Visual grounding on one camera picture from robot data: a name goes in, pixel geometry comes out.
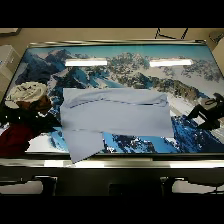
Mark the light blue shirt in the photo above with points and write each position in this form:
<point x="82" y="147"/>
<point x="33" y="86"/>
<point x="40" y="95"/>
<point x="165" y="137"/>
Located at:
<point x="116" y="113"/>

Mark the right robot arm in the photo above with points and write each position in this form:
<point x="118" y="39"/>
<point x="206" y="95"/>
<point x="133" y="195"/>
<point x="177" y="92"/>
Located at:
<point x="208" y="111"/>

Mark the brown garment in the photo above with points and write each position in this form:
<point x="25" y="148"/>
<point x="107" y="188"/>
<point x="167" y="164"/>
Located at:
<point x="36" y="105"/>

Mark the white garment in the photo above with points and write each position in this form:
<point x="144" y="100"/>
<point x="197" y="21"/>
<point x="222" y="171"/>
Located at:
<point x="27" y="91"/>

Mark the red garment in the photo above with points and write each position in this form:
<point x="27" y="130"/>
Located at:
<point x="15" y="140"/>

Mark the silver frame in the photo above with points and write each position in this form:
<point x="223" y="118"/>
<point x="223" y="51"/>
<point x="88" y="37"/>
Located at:
<point x="133" y="164"/>

